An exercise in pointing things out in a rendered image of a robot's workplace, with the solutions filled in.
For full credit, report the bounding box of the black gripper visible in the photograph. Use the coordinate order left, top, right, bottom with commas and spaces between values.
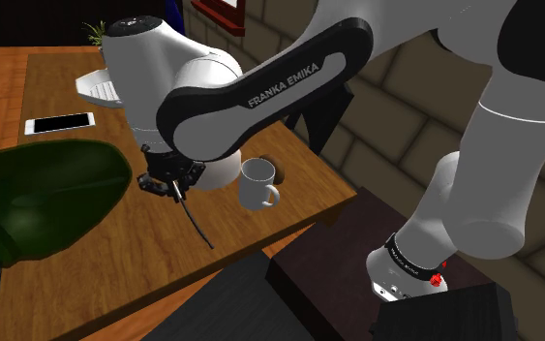
136, 143, 206, 203

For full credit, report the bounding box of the thin black rod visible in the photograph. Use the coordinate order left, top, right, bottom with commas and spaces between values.
172, 180, 216, 251

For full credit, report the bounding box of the wooden desk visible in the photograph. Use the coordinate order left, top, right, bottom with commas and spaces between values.
0, 45, 358, 341

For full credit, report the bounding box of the white mug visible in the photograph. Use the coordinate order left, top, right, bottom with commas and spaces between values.
238, 157, 282, 212

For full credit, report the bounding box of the dark green chair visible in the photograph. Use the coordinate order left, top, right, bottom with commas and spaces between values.
0, 139, 135, 324

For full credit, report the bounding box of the white smartphone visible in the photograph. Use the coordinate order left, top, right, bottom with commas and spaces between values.
23, 110, 98, 137

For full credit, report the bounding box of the green potted plant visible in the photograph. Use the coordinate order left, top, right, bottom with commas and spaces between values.
81, 19, 109, 49

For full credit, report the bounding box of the dark robot stand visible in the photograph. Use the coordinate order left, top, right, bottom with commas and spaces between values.
265, 185, 522, 341

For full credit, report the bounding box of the red framed wall picture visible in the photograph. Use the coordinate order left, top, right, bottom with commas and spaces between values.
190, 0, 247, 38

